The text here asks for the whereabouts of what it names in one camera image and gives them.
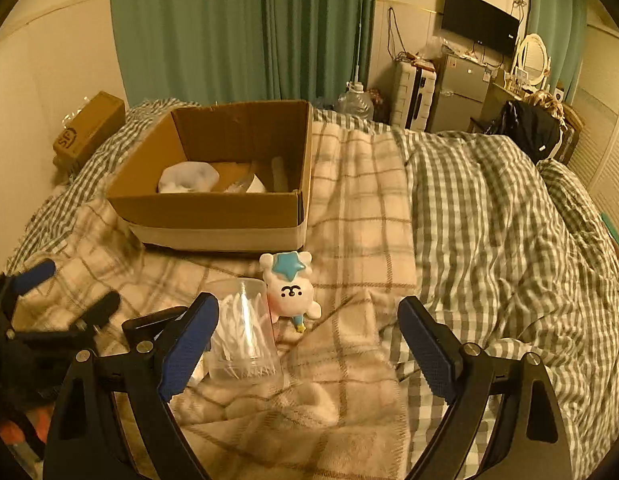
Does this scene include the wooden dressing table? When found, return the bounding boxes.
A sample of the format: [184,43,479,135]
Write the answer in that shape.
[482,81,586,163]

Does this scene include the silver fridge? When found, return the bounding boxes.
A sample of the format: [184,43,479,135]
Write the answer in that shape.
[427,52,493,134]

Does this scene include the black bag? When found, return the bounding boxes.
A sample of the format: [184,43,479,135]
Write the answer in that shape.
[491,100,563,157]

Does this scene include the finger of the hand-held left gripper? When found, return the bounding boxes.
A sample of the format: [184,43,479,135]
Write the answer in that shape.
[9,291,122,348]
[0,258,57,313]

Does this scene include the beige plaid blanket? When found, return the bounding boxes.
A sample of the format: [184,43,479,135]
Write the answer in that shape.
[6,115,421,480]

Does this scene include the green gingham duvet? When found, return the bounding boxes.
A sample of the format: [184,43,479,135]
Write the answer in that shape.
[19,99,619,480]

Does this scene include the hanging wall cables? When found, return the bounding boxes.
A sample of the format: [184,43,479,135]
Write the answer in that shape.
[386,6,409,63]

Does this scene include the white cloth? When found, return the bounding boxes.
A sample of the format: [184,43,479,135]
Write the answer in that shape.
[158,161,220,194]

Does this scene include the teal flat object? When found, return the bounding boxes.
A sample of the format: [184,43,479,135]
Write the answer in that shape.
[601,212,619,252]

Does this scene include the clear plastic bag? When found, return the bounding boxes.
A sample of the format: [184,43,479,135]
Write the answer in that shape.
[421,36,463,59]

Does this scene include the white bear toy blue star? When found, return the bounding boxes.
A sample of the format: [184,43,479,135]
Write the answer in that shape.
[259,251,323,333]

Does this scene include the white louvred door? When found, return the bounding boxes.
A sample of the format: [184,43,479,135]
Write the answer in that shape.
[569,24,619,243]

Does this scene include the black wall television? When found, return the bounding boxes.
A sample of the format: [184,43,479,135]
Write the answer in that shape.
[441,0,521,56]

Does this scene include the clear cup of cotton swabs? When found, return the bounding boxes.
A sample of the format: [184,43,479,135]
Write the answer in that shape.
[203,277,282,382]

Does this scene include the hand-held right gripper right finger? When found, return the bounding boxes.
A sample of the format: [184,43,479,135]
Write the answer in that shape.
[397,296,576,480]

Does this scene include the white suitcase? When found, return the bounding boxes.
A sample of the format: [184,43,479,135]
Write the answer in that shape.
[391,60,437,130]

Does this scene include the clear water jug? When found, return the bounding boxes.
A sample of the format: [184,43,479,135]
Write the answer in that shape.
[336,82,375,121]

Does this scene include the white oval mirror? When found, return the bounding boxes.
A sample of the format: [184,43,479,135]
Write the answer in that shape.
[513,33,549,87]

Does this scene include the white plastic wrapper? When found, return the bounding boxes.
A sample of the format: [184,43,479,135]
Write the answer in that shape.
[223,175,268,194]

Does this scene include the thin white pole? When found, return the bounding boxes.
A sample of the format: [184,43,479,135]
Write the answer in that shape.
[356,0,366,86]

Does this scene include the narrow green curtain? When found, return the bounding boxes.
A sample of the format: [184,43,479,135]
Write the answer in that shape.
[527,0,588,102]

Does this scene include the small closed cardboard box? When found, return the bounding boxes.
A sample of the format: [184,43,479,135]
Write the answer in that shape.
[52,91,126,171]

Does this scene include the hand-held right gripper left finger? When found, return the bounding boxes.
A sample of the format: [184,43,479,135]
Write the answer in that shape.
[43,291,221,480]

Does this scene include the wide green curtain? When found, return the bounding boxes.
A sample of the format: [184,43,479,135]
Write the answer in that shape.
[106,0,379,111]

